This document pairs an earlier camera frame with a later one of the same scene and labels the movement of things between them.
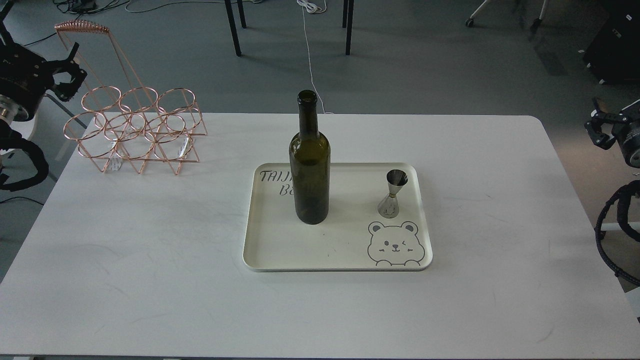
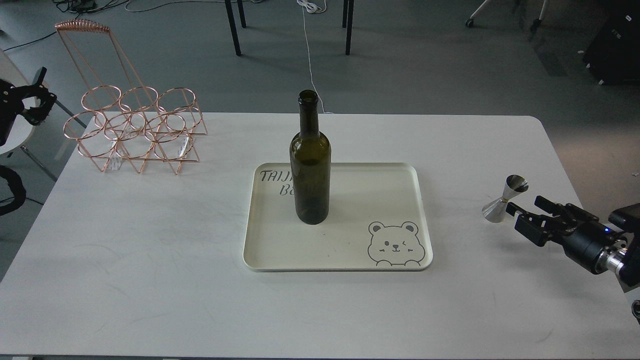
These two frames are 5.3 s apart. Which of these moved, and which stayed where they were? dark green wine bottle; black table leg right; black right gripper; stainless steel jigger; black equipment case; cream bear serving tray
Moved: stainless steel jigger; black right gripper
Stayed: dark green wine bottle; black table leg right; cream bear serving tray; black equipment case
